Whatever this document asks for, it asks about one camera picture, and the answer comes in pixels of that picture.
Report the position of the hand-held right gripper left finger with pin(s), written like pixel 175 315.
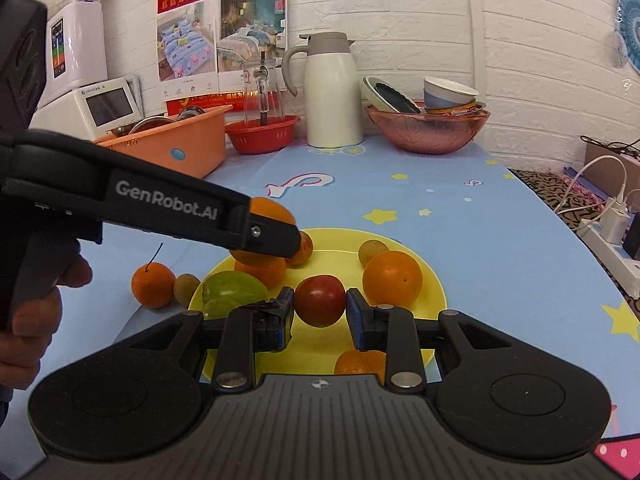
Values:
pixel 282 335

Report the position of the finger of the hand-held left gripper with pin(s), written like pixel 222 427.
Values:
pixel 275 237

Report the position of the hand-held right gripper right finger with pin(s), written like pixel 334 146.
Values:
pixel 356 320

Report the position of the small orange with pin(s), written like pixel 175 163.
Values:
pixel 357 362
pixel 272 212

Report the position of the reddish green plum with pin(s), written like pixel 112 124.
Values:
pixel 305 247

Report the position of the medium orange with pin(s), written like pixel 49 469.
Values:
pixel 265 276

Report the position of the red apple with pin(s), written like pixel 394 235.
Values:
pixel 320 300

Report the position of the large orange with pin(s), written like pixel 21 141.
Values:
pixel 392 277

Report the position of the yellow plastic plate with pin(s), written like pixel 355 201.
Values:
pixel 335 260

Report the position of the green mango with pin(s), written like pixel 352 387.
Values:
pixel 232 285
pixel 220 307

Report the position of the small yellowish plum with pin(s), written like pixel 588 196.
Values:
pixel 372 251
pixel 186 288

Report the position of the person's left hand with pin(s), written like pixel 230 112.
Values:
pixel 35 320

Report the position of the orange plastic basket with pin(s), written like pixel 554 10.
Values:
pixel 185 150

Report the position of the stainless steel bowl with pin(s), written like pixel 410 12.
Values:
pixel 150 124
pixel 190 112

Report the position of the red plastic basket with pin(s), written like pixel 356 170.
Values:
pixel 260 140

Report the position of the orange with stem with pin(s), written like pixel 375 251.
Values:
pixel 152 285

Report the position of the white appliance with screen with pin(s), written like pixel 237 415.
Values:
pixel 65 110

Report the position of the blue printed tablecloth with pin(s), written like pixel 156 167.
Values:
pixel 475 240

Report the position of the glass pitcher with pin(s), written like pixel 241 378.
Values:
pixel 262 90

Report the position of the white thermos jug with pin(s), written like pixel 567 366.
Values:
pixel 332 100

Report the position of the white water purifier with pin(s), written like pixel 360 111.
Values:
pixel 75 50

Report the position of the pink glass bowl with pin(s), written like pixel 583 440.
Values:
pixel 425 132

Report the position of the pale green bowl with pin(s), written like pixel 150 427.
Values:
pixel 390 95

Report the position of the white and blue bowl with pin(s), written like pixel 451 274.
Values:
pixel 447 94

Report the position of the leopard print cloth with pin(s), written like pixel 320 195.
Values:
pixel 545 185

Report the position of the red patterned bowl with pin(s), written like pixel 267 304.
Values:
pixel 470 108

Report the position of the white power strip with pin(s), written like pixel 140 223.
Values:
pixel 607 255

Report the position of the white charger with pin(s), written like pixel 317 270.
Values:
pixel 615 222

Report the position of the black power adapter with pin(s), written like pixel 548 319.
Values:
pixel 632 240

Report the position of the cardboard box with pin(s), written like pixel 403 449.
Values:
pixel 597 150

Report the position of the wall poster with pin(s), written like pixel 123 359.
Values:
pixel 200 45

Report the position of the blue round wall decoration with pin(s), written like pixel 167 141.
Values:
pixel 631 15

